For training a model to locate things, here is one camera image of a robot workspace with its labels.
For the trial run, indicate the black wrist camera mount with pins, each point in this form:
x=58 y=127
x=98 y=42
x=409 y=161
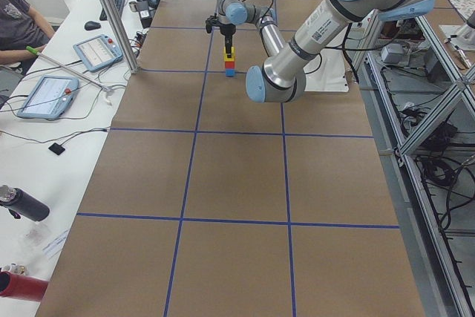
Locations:
x=211 y=23

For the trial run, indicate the teach pendant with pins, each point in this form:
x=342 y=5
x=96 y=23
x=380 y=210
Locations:
x=50 y=98
x=98 y=52

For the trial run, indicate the blue cube block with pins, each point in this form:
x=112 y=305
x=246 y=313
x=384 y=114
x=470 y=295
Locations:
x=230 y=72

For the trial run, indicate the aluminium frame cage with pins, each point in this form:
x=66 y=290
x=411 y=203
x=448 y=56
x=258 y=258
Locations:
x=422 y=82

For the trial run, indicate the small black square pad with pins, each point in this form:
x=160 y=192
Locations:
x=56 y=148

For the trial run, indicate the aluminium frame post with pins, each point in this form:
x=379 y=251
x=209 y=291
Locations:
x=118 y=29

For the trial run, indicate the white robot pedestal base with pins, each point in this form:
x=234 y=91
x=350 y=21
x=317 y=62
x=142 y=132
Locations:
x=327 y=73

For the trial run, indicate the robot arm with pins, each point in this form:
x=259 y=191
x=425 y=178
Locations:
x=281 y=77

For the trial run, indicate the black water bottle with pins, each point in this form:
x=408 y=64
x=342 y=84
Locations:
x=21 y=204

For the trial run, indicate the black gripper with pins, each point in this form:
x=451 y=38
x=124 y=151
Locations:
x=226 y=30

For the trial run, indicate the red bottle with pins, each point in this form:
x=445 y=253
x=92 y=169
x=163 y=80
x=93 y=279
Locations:
x=22 y=287

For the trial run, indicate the far teach pendant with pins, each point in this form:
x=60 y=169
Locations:
x=98 y=52

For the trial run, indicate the green tipped metal rod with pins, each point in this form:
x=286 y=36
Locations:
x=34 y=51

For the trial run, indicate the red cube block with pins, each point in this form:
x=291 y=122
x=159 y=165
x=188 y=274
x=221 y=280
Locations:
x=229 y=65

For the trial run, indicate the yellow cube block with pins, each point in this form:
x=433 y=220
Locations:
x=229 y=54

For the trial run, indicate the near teach pendant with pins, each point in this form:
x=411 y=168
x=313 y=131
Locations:
x=50 y=98

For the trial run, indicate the black computer mouse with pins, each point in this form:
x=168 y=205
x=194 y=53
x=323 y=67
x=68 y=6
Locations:
x=91 y=25

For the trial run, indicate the seated person grey shirt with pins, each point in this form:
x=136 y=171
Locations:
x=21 y=26

